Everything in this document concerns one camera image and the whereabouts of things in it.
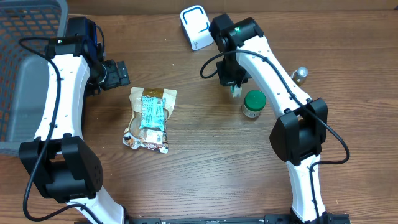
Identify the green white Kleenex tissue pack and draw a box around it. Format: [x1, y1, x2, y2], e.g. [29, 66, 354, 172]
[231, 85, 242, 98]

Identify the green lid white jar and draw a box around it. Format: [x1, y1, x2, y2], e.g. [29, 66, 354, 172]
[241, 90, 267, 118]

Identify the teal snack packet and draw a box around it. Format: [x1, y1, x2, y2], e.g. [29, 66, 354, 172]
[139, 96, 165, 131]

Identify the yellow oil bottle silver cap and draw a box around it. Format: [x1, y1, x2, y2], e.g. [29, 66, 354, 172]
[290, 67, 309, 86]

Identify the brown snack packet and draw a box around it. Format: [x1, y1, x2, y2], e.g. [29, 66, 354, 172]
[124, 87, 177, 136]

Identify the white labelled snack packet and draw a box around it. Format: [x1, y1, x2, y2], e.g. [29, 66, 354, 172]
[123, 129, 169, 154]

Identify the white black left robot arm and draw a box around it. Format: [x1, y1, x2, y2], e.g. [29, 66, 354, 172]
[19, 17, 131, 223]

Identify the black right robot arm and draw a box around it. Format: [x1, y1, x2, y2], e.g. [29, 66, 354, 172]
[209, 14, 328, 223]

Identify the white barcode scanner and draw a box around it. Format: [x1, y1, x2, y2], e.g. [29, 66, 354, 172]
[180, 5, 214, 51]

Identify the brown cardboard back panel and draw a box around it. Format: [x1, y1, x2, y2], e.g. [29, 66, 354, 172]
[67, 0, 397, 16]

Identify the grey plastic mesh basket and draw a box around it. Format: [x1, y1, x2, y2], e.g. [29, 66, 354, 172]
[1, 0, 68, 156]

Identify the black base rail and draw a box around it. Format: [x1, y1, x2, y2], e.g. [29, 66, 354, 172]
[128, 213, 351, 224]

